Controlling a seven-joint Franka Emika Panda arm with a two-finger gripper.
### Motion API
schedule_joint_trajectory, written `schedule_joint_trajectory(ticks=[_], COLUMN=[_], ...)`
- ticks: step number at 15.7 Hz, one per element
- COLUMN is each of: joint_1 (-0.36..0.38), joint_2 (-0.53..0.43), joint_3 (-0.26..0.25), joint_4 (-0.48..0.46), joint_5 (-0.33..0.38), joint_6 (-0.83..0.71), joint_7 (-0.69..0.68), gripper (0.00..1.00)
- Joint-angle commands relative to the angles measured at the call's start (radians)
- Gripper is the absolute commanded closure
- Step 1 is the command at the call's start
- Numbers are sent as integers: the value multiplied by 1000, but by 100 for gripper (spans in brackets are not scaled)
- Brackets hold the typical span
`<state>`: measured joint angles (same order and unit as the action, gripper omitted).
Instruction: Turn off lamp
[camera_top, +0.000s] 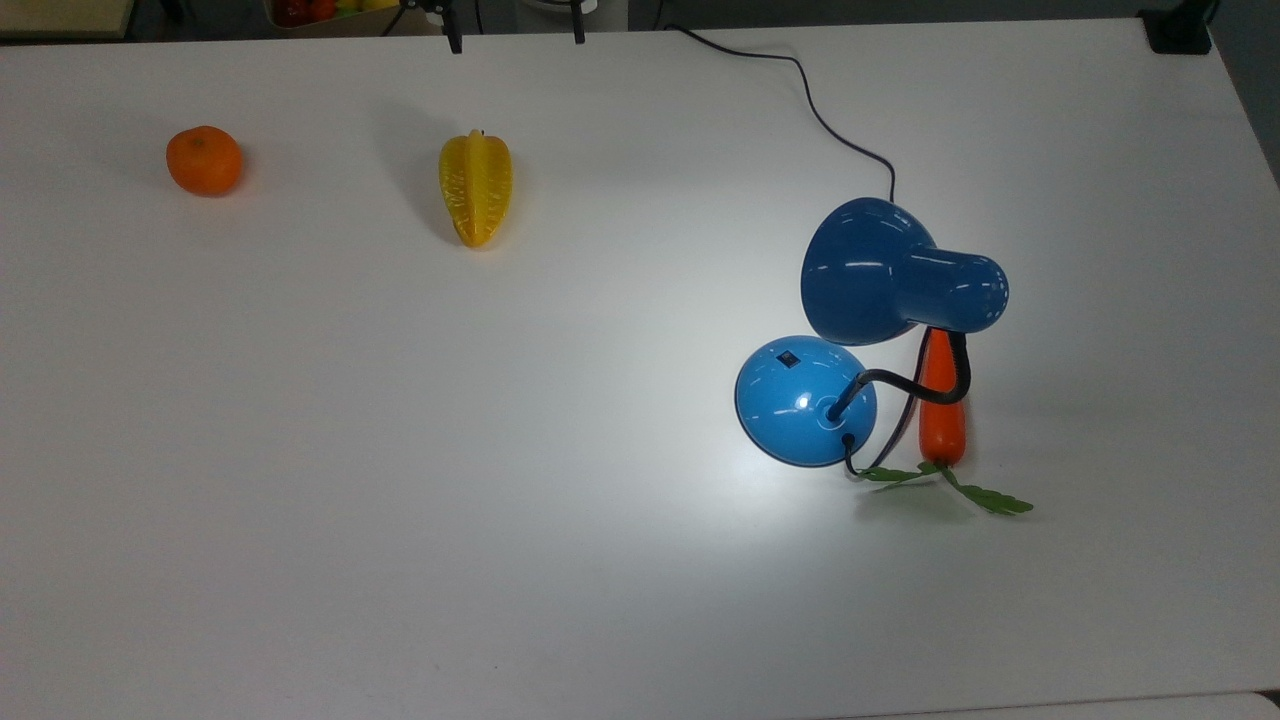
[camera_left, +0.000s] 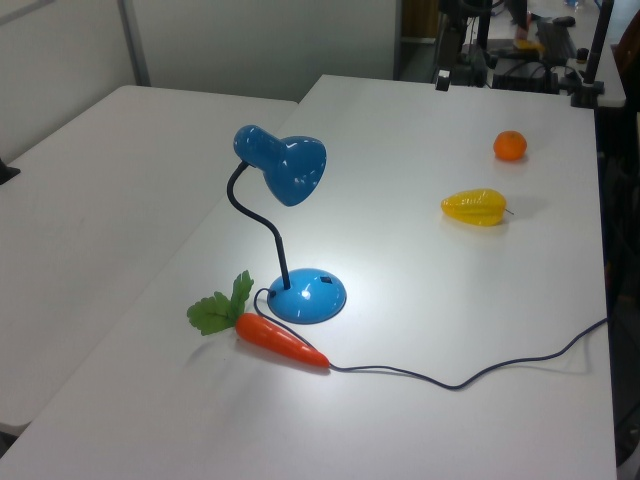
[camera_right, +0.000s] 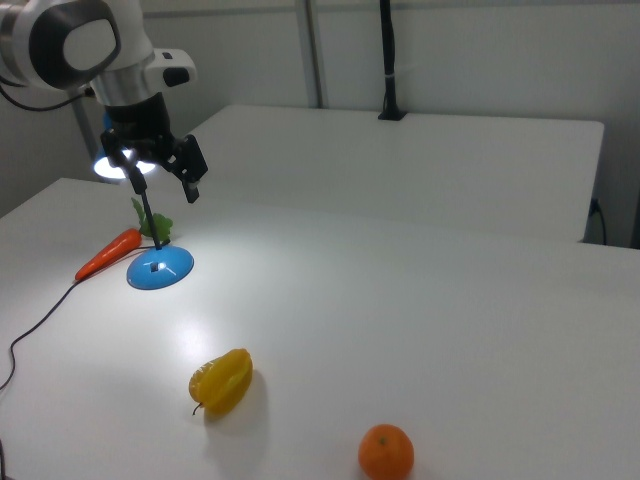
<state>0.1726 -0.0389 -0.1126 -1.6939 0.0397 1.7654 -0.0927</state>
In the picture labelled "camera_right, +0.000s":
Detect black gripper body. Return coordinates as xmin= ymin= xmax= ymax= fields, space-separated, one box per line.
xmin=101 ymin=92 xmax=209 ymax=183

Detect blue gooseneck desk lamp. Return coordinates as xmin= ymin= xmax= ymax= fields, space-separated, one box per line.
xmin=92 ymin=110 xmax=195 ymax=291

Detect orange toy carrot green leaves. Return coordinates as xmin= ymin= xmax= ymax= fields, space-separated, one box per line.
xmin=74 ymin=197 xmax=175 ymax=282

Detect yellow toy starfruit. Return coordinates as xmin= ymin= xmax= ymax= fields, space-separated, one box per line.
xmin=188 ymin=348 xmax=254 ymax=417

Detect white adjoining table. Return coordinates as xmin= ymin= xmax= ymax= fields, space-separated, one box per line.
xmin=154 ymin=103 xmax=605 ymax=245

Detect black pole with table clamp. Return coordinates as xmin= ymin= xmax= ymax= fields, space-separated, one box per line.
xmin=377 ymin=0 xmax=407 ymax=122

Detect orange toy mandarin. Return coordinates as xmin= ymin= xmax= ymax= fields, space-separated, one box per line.
xmin=357 ymin=423 xmax=416 ymax=480

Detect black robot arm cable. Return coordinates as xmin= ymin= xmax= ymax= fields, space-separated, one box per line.
xmin=0 ymin=79 xmax=96 ymax=113

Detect black lamp power cable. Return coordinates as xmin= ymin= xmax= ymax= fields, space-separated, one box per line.
xmin=0 ymin=243 xmax=161 ymax=392

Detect black wall plug with cable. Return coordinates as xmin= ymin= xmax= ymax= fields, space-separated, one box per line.
xmin=589 ymin=197 xmax=609 ymax=246

